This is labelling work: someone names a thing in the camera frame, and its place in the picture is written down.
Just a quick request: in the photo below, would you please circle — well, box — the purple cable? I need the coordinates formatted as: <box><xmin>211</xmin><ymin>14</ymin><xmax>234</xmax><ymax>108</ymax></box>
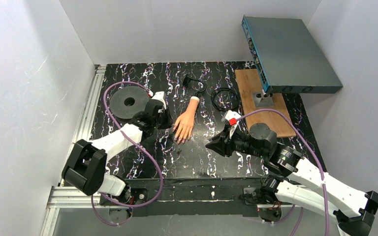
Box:
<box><xmin>236</xmin><ymin>108</ymin><xmax>331</xmax><ymax>236</ymax></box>
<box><xmin>90</xmin><ymin>81</ymin><xmax>164</xmax><ymax>227</ymax></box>

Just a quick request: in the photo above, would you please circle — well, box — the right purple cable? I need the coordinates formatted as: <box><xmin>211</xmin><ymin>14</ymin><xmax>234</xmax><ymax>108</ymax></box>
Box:
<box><xmin>236</xmin><ymin>108</ymin><xmax>331</xmax><ymax>236</ymax></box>

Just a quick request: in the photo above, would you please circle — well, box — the metal stand mount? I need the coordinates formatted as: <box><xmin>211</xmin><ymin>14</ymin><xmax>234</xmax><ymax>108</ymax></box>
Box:
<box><xmin>252</xmin><ymin>90</ymin><xmax>274</xmax><ymax>108</ymax></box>

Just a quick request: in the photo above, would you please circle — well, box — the coiled black cable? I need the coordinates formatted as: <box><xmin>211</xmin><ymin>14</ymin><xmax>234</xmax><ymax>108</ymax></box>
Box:
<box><xmin>211</xmin><ymin>88</ymin><xmax>241</xmax><ymax>112</ymax></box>

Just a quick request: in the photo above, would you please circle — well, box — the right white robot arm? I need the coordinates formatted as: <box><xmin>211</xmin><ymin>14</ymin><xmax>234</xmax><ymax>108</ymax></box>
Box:
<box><xmin>206</xmin><ymin>123</ymin><xmax>378</xmax><ymax>236</ymax></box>

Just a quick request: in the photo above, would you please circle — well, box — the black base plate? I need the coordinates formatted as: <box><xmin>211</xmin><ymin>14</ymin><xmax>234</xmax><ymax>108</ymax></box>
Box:
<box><xmin>133</xmin><ymin>178</ymin><xmax>273</xmax><ymax>217</ymax></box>

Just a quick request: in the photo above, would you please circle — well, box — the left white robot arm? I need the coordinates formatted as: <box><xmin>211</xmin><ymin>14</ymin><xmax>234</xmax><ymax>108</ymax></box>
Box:
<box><xmin>62</xmin><ymin>98</ymin><xmax>172</xmax><ymax>196</ymax></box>

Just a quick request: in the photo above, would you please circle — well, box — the grey round disc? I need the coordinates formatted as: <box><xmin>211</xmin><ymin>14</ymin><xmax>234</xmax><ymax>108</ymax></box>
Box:
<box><xmin>108</xmin><ymin>86</ymin><xmax>150</xmax><ymax>119</ymax></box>

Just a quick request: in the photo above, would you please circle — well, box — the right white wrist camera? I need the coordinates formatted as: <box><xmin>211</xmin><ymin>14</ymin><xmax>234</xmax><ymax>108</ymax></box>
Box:
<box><xmin>221</xmin><ymin>110</ymin><xmax>241</xmax><ymax>139</ymax></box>

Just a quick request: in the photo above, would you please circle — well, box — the black cable with plug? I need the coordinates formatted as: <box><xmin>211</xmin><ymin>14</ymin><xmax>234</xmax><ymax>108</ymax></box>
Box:
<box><xmin>182</xmin><ymin>74</ymin><xmax>208</xmax><ymax>97</ymax></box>

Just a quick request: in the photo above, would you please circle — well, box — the mannequin hand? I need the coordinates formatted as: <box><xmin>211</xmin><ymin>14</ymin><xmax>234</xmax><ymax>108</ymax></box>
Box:
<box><xmin>173</xmin><ymin>96</ymin><xmax>199</xmax><ymax>144</ymax></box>

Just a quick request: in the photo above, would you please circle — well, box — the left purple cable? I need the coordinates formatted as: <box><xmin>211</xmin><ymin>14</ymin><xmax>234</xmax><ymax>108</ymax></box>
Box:
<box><xmin>90</xmin><ymin>81</ymin><xmax>164</xmax><ymax>227</ymax></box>

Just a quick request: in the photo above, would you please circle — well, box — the wooden board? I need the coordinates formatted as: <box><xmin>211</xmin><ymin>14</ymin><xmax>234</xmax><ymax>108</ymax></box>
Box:
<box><xmin>235</xmin><ymin>69</ymin><xmax>296</xmax><ymax>138</ymax></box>

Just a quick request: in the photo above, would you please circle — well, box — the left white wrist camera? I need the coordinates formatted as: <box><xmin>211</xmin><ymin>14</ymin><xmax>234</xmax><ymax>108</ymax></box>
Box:
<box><xmin>148</xmin><ymin>91</ymin><xmax>167</xmax><ymax>110</ymax></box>

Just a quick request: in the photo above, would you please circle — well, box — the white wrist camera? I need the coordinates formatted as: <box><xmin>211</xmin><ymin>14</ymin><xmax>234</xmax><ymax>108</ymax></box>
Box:
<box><xmin>221</xmin><ymin>110</ymin><xmax>241</xmax><ymax>139</ymax></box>
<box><xmin>148</xmin><ymin>91</ymin><xmax>167</xmax><ymax>110</ymax></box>

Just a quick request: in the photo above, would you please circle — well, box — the blue network switch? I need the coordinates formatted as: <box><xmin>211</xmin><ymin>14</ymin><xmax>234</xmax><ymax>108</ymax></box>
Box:
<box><xmin>242</xmin><ymin>16</ymin><xmax>343</xmax><ymax>94</ymax></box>

